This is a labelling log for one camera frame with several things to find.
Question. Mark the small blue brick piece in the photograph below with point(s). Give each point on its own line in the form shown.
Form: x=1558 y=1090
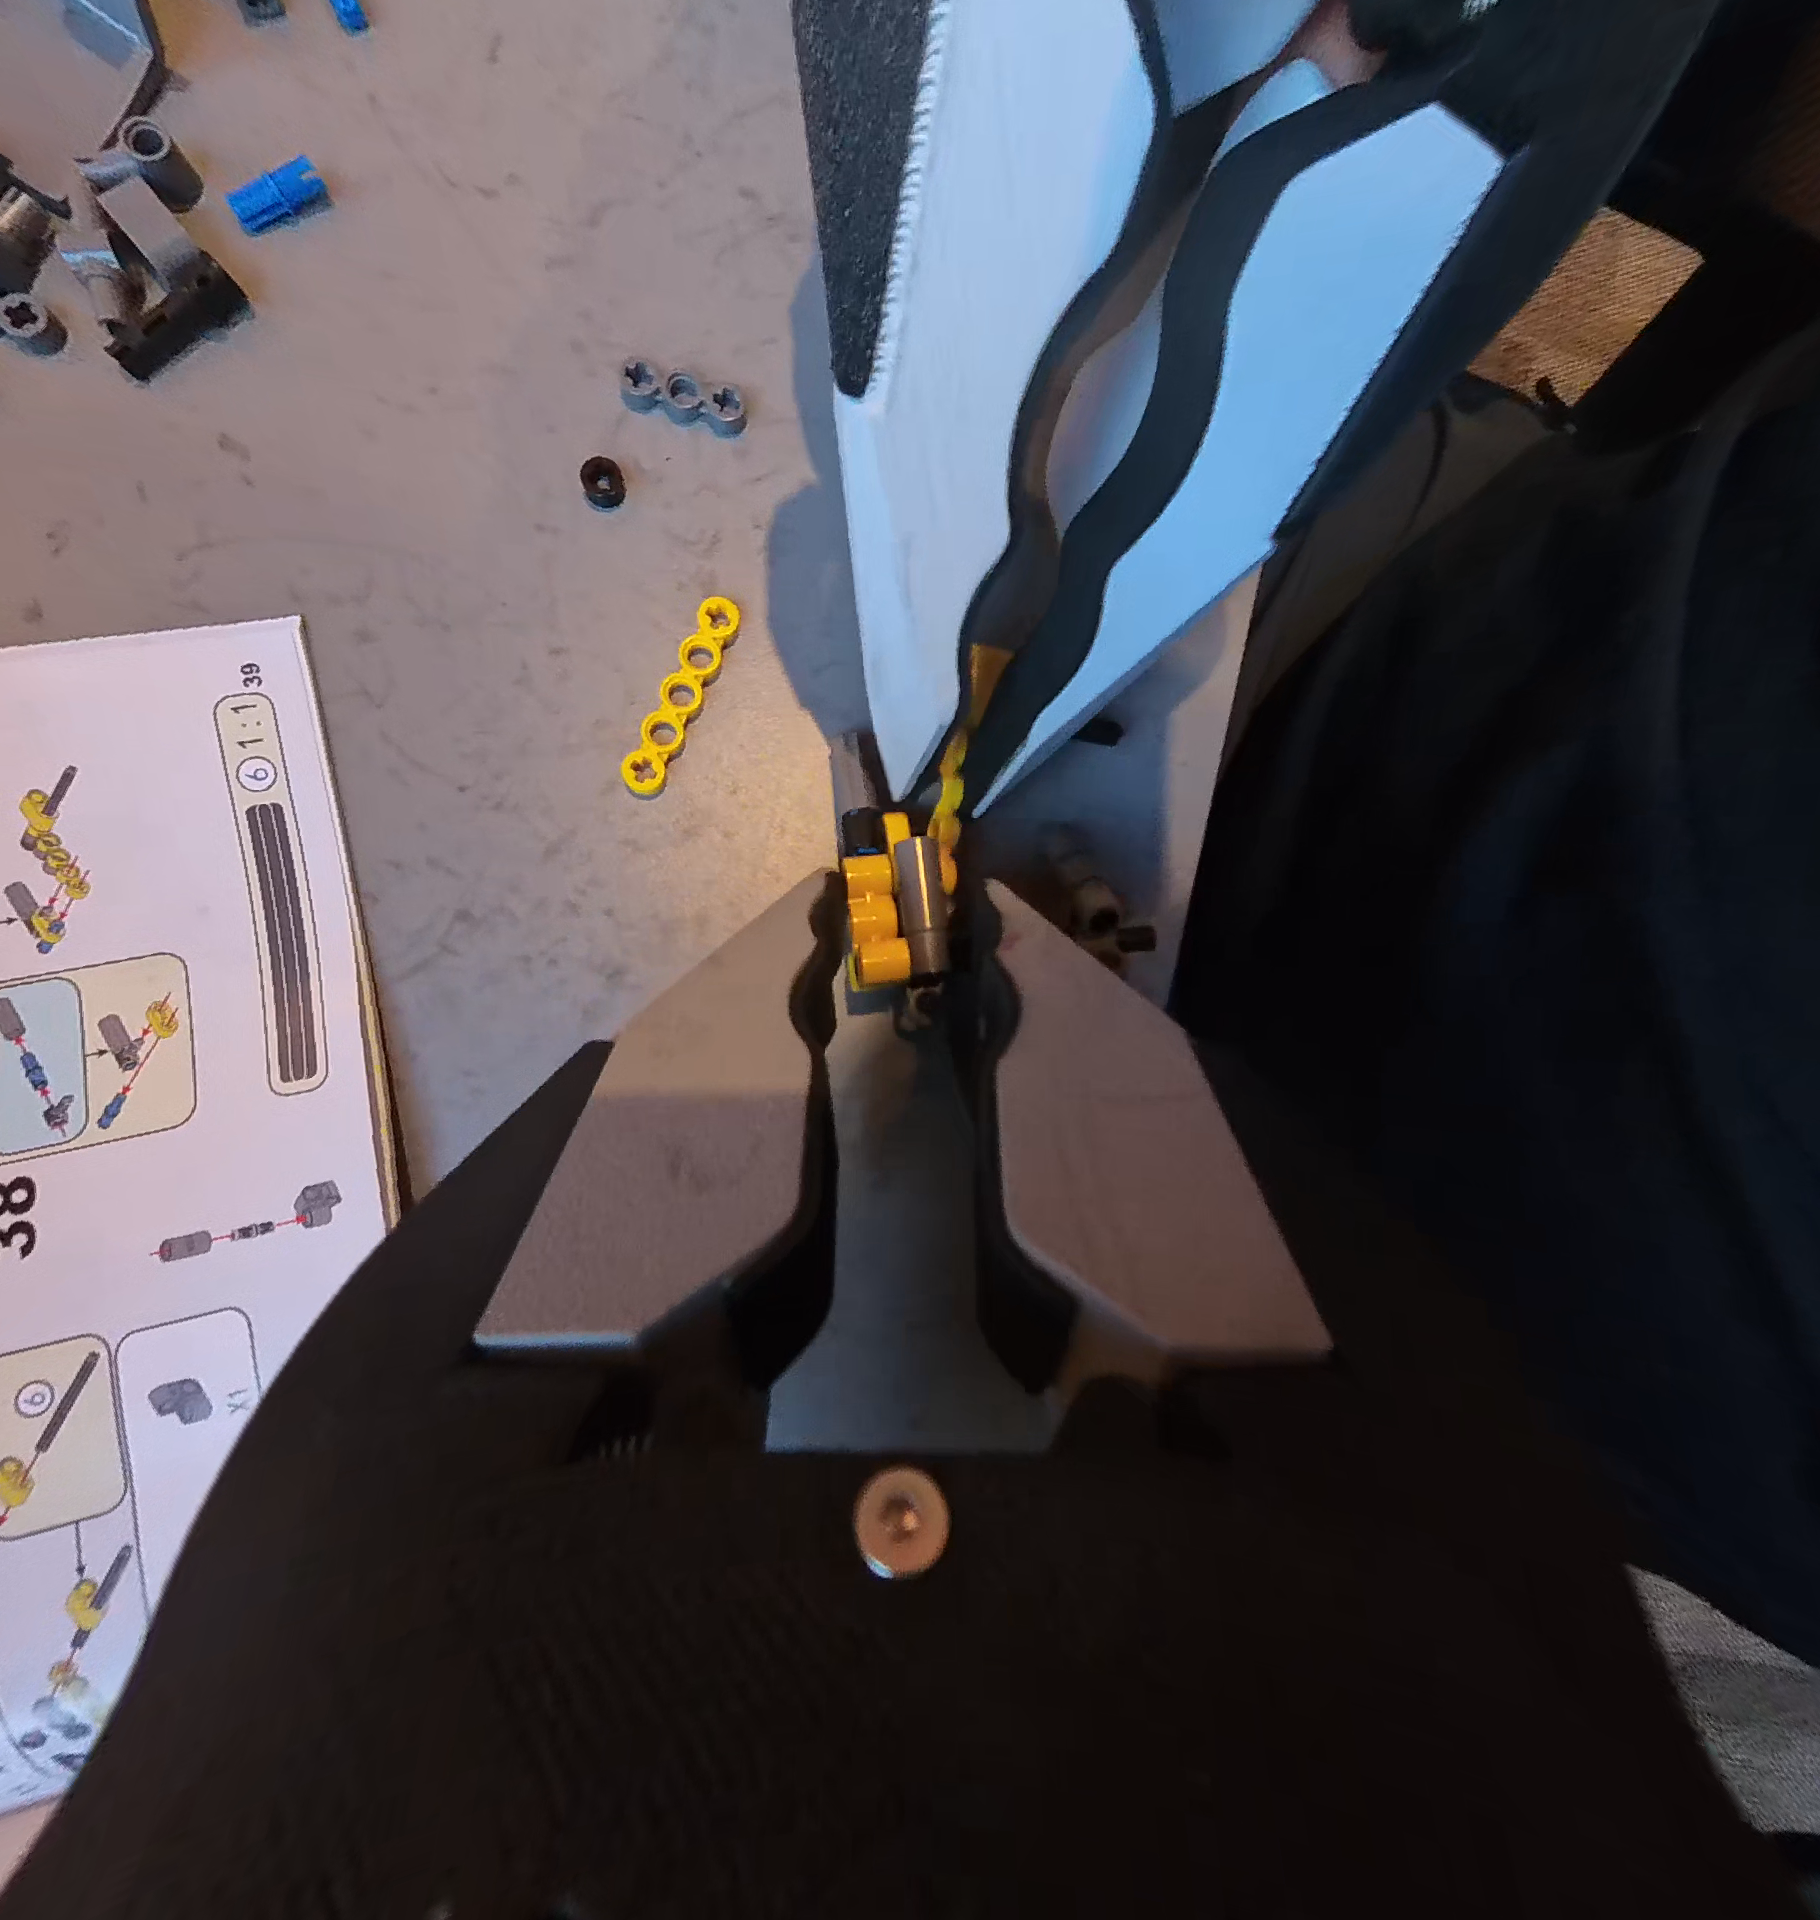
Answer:
x=282 y=196

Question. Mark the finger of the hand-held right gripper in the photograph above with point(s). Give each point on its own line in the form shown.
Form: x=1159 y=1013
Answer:
x=985 y=271
x=1300 y=331

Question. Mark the small black brick piece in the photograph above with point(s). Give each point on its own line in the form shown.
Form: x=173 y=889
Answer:
x=601 y=480

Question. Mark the pile of small building bricks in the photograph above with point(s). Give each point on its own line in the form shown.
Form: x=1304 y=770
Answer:
x=130 y=256

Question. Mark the instruction booklet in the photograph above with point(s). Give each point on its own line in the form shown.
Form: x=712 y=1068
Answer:
x=130 y=1201

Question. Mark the small grey brick piece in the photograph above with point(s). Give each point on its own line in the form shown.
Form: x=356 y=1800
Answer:
x=686 y=397

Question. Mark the grey desk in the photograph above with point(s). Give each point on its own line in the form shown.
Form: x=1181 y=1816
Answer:
x=461 y=360

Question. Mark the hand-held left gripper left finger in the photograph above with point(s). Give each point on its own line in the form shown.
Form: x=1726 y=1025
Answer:
x=657 y=1186

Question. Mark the small yellow brick piece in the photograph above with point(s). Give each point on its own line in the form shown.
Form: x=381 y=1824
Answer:
x=681 y=694

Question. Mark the yellow perforated brick beam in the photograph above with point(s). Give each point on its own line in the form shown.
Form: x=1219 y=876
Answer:
x=957 y=766

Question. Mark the grey and yellow brick assembly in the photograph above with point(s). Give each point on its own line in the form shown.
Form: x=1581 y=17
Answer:
x=887 y=901

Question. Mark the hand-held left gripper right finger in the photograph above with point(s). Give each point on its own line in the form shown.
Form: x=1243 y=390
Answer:
x=1151 y=1201

